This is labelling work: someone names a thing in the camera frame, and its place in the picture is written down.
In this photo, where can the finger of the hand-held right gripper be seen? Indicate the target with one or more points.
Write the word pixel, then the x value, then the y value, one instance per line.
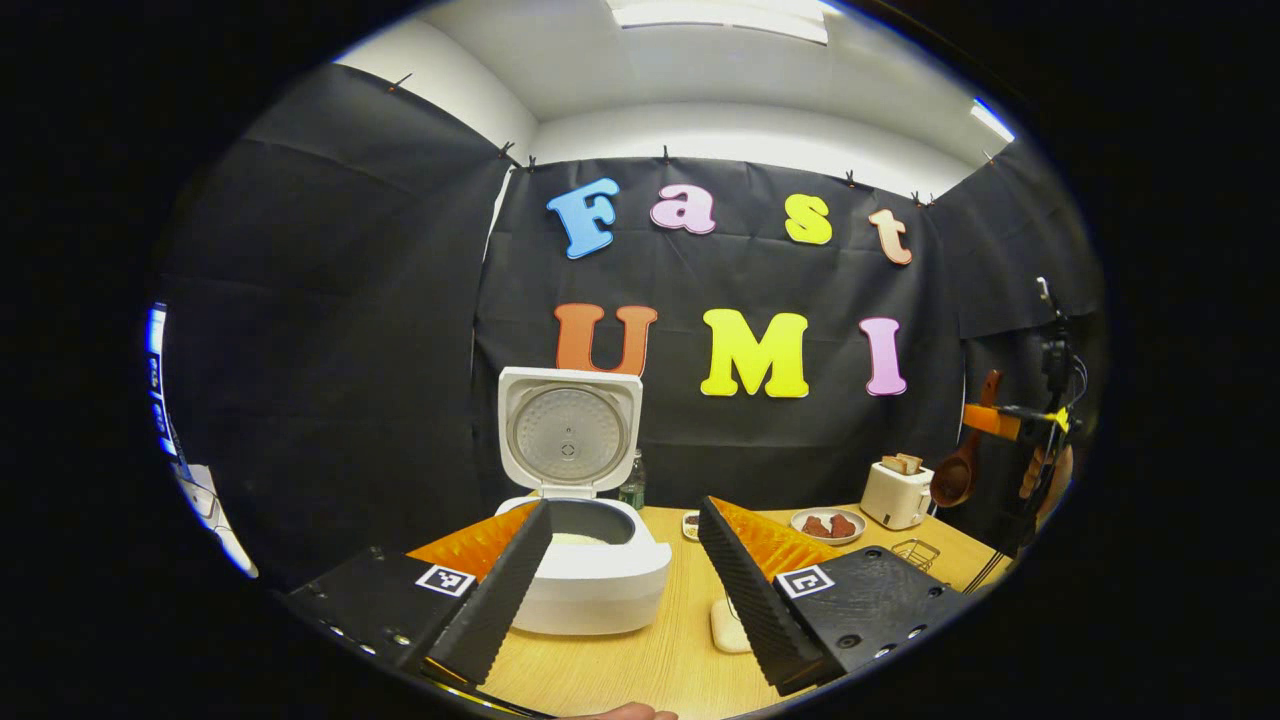
pixel 990 422

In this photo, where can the long ceiling light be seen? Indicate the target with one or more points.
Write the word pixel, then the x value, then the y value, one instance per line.
pixel 720 20

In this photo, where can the white side desk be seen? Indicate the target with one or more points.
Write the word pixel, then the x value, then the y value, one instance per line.
pixel 215 520

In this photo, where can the toast slice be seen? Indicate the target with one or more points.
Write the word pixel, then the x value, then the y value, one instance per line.
pixel 893 465
pixel 912 461

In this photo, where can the brown meat piece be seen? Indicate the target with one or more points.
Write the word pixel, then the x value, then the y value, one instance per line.
pixel 815 527
pixel 843 527

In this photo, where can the white round plate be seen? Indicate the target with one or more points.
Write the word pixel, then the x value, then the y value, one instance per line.
pixel 828 542

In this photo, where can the white square dish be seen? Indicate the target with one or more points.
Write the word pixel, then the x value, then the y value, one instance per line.
pixel 728 630

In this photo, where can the white toaster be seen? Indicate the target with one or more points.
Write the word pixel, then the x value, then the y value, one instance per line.
pixel 895 500

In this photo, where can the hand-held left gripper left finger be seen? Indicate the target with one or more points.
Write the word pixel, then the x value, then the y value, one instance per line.
pixel 495 600

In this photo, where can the white rice cooker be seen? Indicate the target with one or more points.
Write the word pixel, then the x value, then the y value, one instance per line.
pixel 600 590

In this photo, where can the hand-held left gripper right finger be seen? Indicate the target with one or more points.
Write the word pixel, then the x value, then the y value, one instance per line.
pixel 760 610

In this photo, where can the white divided condiment tray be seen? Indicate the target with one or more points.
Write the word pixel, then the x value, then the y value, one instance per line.
pixel 691 526

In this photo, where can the computer monitor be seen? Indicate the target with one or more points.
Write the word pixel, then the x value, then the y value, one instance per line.
pixel 158 400

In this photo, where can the black backdrop cloth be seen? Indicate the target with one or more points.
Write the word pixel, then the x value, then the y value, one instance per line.
pixel 350 300

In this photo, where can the brown wooden spoon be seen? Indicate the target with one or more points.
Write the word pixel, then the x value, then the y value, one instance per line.
pixel 952 482

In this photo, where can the small ceiling light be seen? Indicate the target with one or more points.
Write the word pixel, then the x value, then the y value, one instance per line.
pixel 993 120

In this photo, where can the clear plastic water bottle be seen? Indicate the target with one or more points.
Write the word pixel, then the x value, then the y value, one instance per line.
pixel 632 485

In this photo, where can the white rice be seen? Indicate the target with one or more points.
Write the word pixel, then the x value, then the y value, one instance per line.
pixel 578 539

